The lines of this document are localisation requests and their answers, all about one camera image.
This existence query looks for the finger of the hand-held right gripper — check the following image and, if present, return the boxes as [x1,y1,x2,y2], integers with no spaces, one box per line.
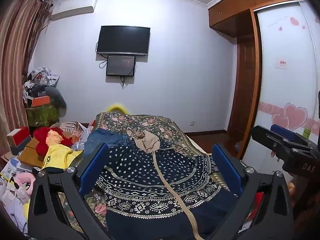
[270,124,313,151]
[251,125,310,161]

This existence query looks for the pile of grey clothes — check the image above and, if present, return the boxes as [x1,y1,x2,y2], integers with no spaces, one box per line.
[22,66,60,100]

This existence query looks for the cardboard box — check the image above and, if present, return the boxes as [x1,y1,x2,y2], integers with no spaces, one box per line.
[19,137,48,168]

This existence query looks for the beige garment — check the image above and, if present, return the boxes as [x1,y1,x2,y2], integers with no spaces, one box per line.
[134,130,160,153]

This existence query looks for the striped brown curtain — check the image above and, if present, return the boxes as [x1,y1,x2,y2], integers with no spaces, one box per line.
[0,0,52,160]

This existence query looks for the white air conditioner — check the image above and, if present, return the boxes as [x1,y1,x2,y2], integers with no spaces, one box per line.
[50,0,97,20]

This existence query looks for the red fuzzy garment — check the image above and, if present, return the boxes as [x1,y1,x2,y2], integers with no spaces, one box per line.
[34,127,73,155]

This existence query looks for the floral bedspread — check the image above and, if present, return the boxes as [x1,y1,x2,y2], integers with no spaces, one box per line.
[59,111,250,240]

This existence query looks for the small black monitor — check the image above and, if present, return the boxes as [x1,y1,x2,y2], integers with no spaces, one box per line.
[106,55,136,77]

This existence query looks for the grey box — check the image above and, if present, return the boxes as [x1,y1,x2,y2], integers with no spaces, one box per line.
[10,137,33,155]

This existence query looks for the black wall television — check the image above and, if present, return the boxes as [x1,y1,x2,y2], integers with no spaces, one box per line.
[97,25,151,56]

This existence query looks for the pink plush toy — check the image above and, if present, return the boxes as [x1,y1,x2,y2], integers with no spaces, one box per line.
[14,172,35,193]

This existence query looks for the red and white box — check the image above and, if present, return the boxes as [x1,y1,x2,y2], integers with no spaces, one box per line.
[7,126,32,147]

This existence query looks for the navy patterned dress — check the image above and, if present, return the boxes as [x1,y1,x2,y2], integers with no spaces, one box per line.
[96,140,241,240]

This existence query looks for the blue denim garment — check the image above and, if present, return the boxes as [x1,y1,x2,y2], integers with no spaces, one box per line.
[84,128,132,157]

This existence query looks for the yellow curved headboard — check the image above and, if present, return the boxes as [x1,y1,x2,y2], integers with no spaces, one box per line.
[106,102,129,114]

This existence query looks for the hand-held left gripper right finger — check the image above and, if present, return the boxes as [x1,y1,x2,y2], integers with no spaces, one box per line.
[212,144,294,240]

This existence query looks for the pile of white packaging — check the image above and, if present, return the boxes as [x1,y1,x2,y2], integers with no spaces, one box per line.
[0,160,32,230]

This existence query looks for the yellow cloth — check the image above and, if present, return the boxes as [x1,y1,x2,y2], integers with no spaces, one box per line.
[41,144,83,174]

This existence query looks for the wooden overhead cabinet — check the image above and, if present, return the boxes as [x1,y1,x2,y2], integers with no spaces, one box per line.
[208,0,300,38]

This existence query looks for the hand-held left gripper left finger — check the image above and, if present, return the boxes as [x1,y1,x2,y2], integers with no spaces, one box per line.
[27,142,115,240]

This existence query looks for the orange box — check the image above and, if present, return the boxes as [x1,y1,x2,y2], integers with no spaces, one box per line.
[31,96,52,107]

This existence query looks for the striped pillow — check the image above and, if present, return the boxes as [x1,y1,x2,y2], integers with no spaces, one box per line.
[59,121,88,140]

